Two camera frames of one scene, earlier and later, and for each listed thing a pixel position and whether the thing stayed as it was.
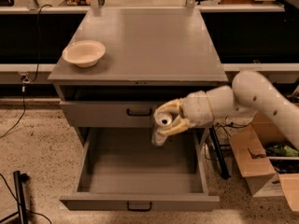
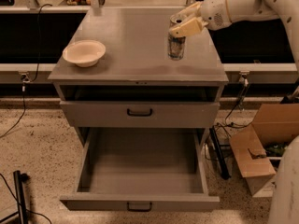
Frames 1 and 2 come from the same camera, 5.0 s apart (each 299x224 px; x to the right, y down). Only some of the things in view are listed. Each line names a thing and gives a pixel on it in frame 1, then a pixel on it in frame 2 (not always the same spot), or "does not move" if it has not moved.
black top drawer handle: x=138 y=113 does not move
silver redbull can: x=163 y=121 to x=176 y=45
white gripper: x=196 y=109 to x=214 y=13
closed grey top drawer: x=108 y=114 does not move
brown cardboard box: x=268 y=161 does not move
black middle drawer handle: x=139 y=210 does not move
